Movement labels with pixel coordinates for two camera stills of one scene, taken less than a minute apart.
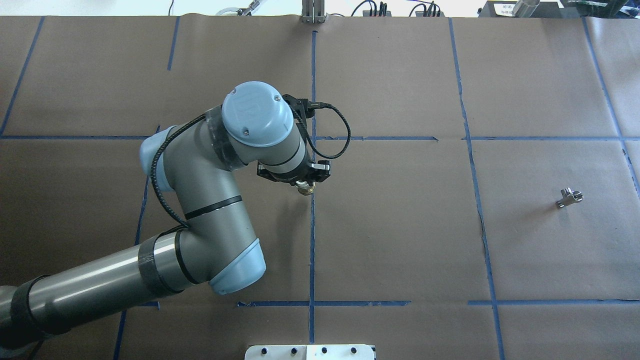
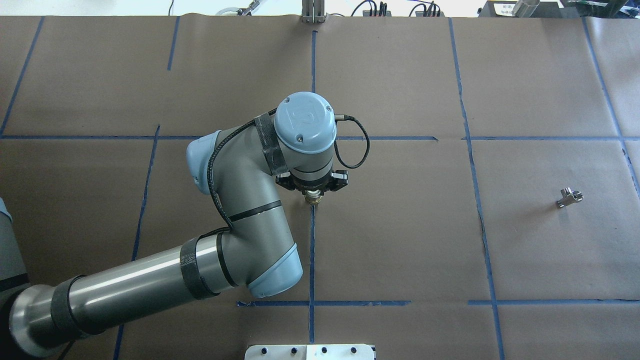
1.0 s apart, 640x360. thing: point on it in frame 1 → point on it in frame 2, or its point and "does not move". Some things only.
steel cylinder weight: [525, 8] does not move
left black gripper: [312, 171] → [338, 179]
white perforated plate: [309, 352] does not move
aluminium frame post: [313, 11] does not move
